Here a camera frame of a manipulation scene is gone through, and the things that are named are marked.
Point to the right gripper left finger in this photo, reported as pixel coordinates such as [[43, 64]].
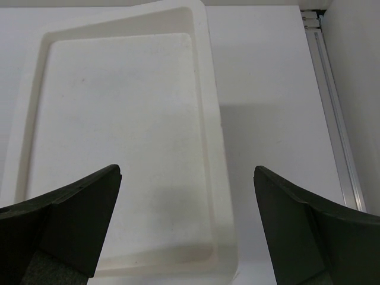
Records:
[[57, 237]]

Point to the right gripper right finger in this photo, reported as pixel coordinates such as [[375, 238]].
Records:
[[312, 240]]

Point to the white drawer cabinet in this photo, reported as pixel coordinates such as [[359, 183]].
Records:
[[136, 88]]

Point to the right aluminium rail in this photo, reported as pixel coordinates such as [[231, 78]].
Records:
[[344, 161]]

